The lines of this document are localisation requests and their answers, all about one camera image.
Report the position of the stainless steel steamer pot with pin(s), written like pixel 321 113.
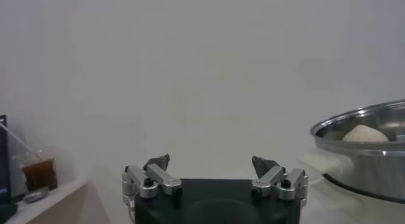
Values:
pixel 364 168

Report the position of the white steamed baozi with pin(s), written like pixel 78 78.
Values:
pixel 365 135

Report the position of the white side table with cup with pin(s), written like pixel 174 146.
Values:
pixel 57 206

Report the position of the dark screen device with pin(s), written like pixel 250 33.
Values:
pixel 3 168

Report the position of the plastic cup of iced coffee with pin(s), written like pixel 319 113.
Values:
pixel 39 176

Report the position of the round grey disc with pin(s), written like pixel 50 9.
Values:
pixel 35 195

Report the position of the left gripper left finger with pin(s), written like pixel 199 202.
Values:
pixel 164 181

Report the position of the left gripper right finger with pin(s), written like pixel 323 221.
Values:
pixel 272 177

